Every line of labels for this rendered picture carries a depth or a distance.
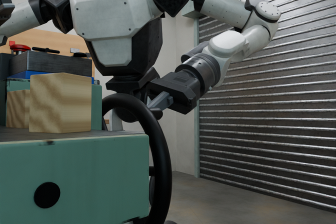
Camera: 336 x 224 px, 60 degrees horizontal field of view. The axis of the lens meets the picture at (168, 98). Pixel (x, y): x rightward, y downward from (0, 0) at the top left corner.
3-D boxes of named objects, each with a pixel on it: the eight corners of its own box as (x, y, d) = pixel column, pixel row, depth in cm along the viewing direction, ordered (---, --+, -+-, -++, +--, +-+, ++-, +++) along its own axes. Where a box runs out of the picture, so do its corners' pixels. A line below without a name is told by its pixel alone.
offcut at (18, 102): (37, 126, 34) (38, 93, 34) (57, 127, 31) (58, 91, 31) (5, 127, 32) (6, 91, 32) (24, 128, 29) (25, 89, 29)
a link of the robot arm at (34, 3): (37, 19, 110) (71, 6, 113) (45, 35, 106) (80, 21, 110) (24, -5, 100) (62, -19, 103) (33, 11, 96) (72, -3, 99)
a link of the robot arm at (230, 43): (215, 82, 73) (244, 63, 81) (226, 53, 67) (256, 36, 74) (196, 69, 76) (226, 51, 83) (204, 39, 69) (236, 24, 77)
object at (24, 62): (94, 84, 45) (94, 49, 45) (17, 78, 38) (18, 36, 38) (59, 89, 55) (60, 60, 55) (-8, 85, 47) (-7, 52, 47)
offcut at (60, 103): (59, 130, 26) (60, 79, 26) (91, 131, 24) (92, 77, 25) (28, 132, 23) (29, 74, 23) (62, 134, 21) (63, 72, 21)
